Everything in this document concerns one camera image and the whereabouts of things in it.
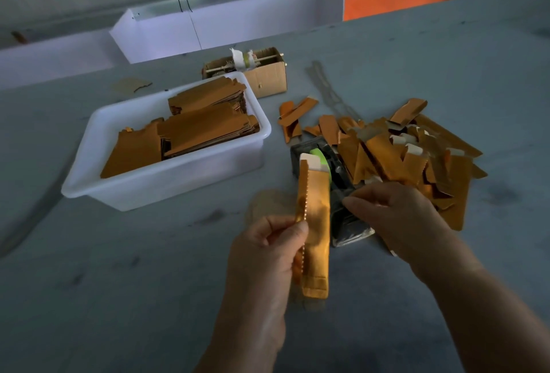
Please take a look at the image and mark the person's left hand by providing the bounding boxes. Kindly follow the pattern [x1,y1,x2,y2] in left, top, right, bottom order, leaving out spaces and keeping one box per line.
[225,215,311,352]

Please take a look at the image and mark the person's right hand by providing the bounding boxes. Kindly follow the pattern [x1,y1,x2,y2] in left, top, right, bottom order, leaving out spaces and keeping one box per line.
[342,181,478,284]

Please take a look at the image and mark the gold box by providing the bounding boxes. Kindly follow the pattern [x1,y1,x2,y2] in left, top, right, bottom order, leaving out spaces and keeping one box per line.
[294,159,332,300]

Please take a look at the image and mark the pile of gold boxes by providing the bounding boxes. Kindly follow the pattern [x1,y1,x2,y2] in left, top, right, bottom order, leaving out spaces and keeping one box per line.
[278,97,488,232]

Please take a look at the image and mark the pile of beige blanks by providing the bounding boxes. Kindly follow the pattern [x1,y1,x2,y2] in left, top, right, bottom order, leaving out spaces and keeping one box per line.
[249,190,297,223]

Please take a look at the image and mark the gold cartons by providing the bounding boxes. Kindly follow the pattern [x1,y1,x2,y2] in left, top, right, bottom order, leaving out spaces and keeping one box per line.
[100,77,261,179]

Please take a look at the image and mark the person's right forearm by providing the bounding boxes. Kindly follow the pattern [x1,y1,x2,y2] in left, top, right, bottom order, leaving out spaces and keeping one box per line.
[421,252,550,373]

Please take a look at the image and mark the person's left forearm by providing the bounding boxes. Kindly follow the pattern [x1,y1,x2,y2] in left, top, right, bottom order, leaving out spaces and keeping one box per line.
[196,334,289,373]

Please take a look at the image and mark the black tape dispenser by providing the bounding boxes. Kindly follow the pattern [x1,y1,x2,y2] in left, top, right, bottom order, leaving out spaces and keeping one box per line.
[290,140,376,247]

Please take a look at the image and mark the green tape roll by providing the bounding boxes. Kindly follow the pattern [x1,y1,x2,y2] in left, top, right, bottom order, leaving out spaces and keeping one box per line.
[309,148,333,169]

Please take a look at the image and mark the white plastic bin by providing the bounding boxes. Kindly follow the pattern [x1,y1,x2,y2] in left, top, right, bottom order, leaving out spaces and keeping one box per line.
[61,71,273,212]

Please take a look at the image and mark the small cardboard box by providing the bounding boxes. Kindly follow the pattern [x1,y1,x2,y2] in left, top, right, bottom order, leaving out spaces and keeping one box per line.
[202,47,289,98]

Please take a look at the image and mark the long white tray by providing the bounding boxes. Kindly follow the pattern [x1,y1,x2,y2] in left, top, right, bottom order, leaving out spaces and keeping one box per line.
[0,31,125,91]
[109,0,345,64]

